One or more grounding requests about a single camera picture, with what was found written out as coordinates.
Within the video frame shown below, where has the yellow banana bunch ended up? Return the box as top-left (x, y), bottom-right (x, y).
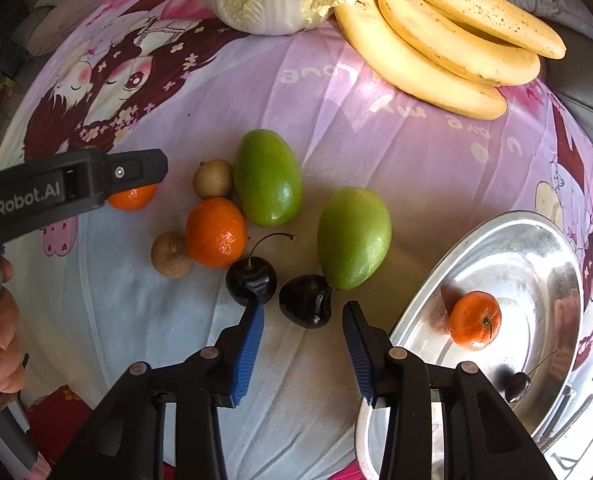
top-left (334, 0), bottom-right (567, 121)

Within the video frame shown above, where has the green mango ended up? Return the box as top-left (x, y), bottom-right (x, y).
top-left (317, 186), bottom-right (392, 291)
top-left (233, 129), bottom-right (304, 227)

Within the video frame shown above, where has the orange mandarin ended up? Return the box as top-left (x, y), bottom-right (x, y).
top-left (107, 183), bottom-right (160, 211)
top-left (185, 197), bottom-right (248, 268)
top-left (449, 291), bottom-right (502, 352)

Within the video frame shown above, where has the grey cushion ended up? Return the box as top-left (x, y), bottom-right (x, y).
top-left (541, 54), bottom-right (593, 162)

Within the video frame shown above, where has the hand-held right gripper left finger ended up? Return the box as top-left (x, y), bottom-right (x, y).
top-left (49, 301), bottom-right (266, 480)

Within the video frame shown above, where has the beige pillow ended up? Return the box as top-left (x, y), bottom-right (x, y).
top-left (25, 0), bottom-right (108, 57)

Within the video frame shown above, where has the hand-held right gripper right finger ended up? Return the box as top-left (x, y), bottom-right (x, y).
top-left (343, 301), bottom-right (560, 480)

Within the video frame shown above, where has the person's left hand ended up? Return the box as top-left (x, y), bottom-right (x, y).
top-left (0, 255), bottom-right (27, 395)

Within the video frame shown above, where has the brown longan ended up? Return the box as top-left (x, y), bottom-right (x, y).
top-left (193, 159), bottom-right (234, 199)
top-left (151, 231), bottom-right (193, 279)

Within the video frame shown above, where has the heart-shaped steel tray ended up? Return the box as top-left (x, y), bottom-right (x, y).
top-left (355, 211), bottom-right (585, 480)

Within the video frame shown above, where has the pink cartoon printed blanket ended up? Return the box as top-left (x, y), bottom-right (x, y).
top-left (0, 0), bottom-right (593, 480)

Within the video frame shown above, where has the dark cherry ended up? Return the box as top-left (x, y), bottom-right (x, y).
top-left (504, 350), bottom-right (560, 403)
top-left (279, 274), bottom-right (333, 329)
top-left (225, 232), bottom-right (297, 306)

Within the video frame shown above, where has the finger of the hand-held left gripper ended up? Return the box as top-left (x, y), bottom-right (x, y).
top-left (106, 148), bottom-right (169, 204)

